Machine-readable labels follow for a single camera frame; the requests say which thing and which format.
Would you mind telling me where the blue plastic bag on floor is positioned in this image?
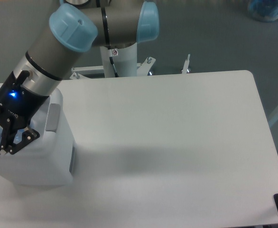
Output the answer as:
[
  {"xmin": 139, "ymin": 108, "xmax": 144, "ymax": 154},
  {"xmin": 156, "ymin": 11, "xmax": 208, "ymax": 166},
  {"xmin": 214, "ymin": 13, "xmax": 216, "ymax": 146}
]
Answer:
[{"xmin": 247, "ymin": 0, "xmax": 278, "ymax": 22}]

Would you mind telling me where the black cable on pedestal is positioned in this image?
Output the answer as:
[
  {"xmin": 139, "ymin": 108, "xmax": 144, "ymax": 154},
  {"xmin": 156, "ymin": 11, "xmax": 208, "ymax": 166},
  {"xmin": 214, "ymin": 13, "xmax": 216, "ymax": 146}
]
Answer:
[{"xmin": 108, "ymin": 48, "xmax": 120, "ymax": 78}]

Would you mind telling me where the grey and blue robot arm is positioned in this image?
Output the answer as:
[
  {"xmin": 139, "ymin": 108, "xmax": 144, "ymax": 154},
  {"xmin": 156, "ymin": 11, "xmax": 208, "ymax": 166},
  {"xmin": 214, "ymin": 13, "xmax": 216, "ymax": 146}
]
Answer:
[{"xmin": 0, "ymin": 0, "xmax": 159, "ymax": 155}]

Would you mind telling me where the white trash can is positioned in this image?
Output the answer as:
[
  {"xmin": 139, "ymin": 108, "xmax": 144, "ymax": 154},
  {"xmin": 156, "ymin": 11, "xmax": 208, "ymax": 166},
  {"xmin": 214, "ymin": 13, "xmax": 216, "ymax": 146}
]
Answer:
[{"xmin": 0, "ymin": 89, "xmax": 74, "ymax": 186}]

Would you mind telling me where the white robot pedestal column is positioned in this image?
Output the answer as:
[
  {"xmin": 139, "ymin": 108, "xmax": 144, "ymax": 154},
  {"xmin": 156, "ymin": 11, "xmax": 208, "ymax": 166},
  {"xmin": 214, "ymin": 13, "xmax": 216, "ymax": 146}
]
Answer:
[{"xmin": 100, "ymin": 43, "xmax": 137, "ymax": 78}]

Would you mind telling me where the white pedestal base frame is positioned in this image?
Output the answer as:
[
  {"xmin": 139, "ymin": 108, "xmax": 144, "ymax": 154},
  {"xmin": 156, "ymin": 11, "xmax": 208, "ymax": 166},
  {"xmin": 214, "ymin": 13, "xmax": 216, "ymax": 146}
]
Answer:
[{"xmin": 69, "ymin": 54, "xmax": 192, "ymax": 80}]

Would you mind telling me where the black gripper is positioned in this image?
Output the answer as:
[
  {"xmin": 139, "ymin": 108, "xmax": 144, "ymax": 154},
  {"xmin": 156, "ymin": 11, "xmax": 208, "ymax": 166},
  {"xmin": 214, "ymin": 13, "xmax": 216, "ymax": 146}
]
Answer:
[{"xmin": 0, "ymin": 70, "xmax": 48, "ymax": 156}]

